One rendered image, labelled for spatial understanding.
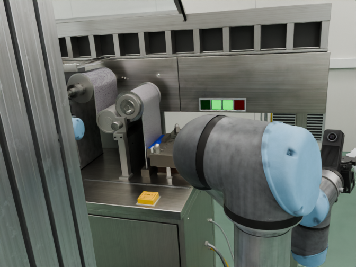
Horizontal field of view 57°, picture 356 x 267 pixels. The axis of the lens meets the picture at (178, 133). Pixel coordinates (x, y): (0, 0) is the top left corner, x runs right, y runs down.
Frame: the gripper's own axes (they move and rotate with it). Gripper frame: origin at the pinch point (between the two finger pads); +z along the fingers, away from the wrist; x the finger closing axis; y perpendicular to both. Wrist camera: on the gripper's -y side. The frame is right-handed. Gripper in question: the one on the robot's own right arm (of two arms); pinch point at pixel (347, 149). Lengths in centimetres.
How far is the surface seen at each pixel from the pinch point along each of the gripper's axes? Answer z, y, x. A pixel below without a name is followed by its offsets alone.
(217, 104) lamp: 48, -6, -74
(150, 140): 14, 5, -94
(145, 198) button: -14, 21, -75
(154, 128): 21, 1, -97
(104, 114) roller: -1, -12, -108
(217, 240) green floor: 84, 109, -117
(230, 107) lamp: 50, -3, -68
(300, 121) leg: 80, 12, -43
